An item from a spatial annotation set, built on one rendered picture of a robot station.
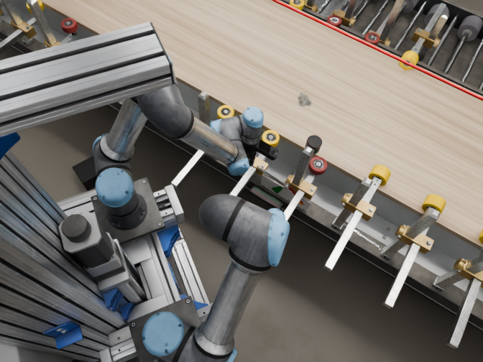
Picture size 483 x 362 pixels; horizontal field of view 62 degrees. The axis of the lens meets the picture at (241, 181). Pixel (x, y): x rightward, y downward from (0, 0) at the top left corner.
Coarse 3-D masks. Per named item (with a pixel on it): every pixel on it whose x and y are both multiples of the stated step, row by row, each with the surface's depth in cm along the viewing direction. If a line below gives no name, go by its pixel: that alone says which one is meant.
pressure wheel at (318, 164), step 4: (312, 160) 181; (316, 160) 181; (320, 160) 181; (324, 160) 181; (308, 164) 182; (312, 164) 180; (316, 164) 180; (320, 164) 180; (324, 164) 180; (308, 168) 182; (312, 168) 179; (316, 168) 179; (320, 168) 179; (324, 168) 179; (312, 172) 181; (316, 172) 179; (320, 172) 179
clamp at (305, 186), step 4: (292, 176) 181; (288, 180) 180; (292, 180) 180; (304, 180) 180; (292, 184) 179; (300, 184) 179; (304, 184) 179; (308, 184) 179; (292, 188) 182; (296, 188) 180; (300, 188) 178; (304, 188) 178; (308, 188) 178; (316, 188) 178; (308, 192) 177; (312, 192) 177; (304, 196) 181; (308, 196) 179; (312, 196) 179
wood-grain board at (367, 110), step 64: (64, 0) 221; (128, 0) 223; (192, 0) 226; (256, 0) 228; (192, 64) 204; (256, 64) 206; (320, 64) 208; (384, 64) 210; (320, 128) 190; (384, 128) 191; (448, 128) 193; (384, 192) 176; (448, 192) 177
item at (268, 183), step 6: (264, 180) 191; (270, 180) 188; (264, 186) 196; (270, 186) 193; (276, 186) 189; (282, 186) 186; (282, 192) 190; (288, 192) 187; (288, 198) 192; (306, 204) 186; (306, 210) 191
